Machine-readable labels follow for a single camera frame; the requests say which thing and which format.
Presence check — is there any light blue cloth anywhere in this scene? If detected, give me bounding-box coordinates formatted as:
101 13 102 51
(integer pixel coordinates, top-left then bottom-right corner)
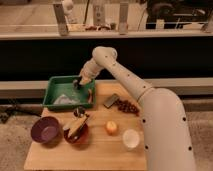
53 94 78 105

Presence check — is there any grey rectangular block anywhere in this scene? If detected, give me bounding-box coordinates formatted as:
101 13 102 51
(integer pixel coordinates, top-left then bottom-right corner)
103 93 119 108

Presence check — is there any purple bowl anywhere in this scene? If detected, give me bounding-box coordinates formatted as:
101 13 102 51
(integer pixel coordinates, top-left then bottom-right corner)
31 116 60 144

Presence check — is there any orange fruit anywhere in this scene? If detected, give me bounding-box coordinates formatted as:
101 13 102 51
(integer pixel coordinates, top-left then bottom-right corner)
105 121 118 135

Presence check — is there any green plastic tray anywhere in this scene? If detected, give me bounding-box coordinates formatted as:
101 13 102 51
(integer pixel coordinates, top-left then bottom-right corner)
43 75 96 111

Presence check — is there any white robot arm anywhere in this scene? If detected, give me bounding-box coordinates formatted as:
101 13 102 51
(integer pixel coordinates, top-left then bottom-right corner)
80 46 196 171

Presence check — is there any dark red grapes bunch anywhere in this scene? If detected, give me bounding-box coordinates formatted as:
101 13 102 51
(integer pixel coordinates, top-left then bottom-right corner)
115 100 139 116

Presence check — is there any black handled brush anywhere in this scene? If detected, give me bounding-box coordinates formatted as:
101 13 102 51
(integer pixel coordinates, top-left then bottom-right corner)
73 79 82 90

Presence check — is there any wooden board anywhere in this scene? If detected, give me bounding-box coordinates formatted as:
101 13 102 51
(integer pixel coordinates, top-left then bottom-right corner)
24 82 147 171

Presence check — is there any white cup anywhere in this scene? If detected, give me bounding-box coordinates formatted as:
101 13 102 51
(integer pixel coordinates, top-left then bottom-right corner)
122 129 140 149

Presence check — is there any grey metal post right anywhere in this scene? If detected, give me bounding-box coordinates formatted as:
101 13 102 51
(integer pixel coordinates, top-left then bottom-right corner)
118 2 129 35

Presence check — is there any red bowl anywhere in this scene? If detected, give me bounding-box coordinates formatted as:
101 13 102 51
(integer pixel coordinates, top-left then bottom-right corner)
64 124 89 145

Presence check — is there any grey metal post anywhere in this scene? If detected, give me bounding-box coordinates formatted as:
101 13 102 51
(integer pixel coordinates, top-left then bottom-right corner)
118 2 129 35
93 4 105 26
53 0 68 36

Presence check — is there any grey metal post middle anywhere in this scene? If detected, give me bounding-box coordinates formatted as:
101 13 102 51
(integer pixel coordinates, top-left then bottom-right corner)
93 4 105 26

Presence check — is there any yellow sponge in bowl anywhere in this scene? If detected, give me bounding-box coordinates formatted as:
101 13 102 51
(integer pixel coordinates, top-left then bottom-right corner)
63 116 87 134

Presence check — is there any grey metal post left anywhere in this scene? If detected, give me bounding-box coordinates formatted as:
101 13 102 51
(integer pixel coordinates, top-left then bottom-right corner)
53 0 68 36

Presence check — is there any orange carrot piece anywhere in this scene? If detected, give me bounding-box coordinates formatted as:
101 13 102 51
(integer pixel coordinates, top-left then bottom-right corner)
88 89 93 103

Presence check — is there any small dark metal clip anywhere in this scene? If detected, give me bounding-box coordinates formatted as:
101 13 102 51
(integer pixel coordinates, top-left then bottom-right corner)
74 107 85 117

